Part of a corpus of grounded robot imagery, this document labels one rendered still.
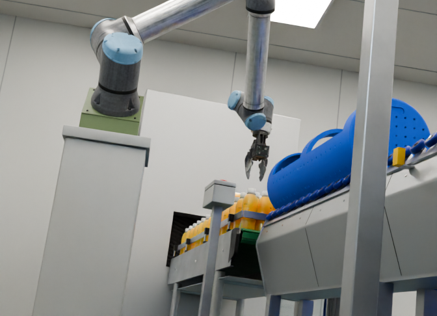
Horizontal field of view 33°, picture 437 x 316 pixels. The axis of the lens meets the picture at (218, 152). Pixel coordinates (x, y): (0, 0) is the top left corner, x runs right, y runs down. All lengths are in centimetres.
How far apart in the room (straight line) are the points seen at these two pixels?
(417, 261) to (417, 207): 14
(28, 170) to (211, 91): 201
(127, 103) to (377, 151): 138
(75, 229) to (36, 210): 467
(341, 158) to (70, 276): 101
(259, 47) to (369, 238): 151
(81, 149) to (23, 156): 475
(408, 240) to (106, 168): 119
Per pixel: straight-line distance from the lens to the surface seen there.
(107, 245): 261
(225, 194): 319
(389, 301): 209
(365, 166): 160
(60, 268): 261
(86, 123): 278
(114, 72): 273
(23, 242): 727
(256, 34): 292
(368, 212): 158
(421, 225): 186
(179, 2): 292
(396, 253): 200
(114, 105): 278
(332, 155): 243
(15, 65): 771
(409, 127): 240
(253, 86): 302
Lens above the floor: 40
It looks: 15 degrees up
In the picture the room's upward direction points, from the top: 7 degrees clockwise
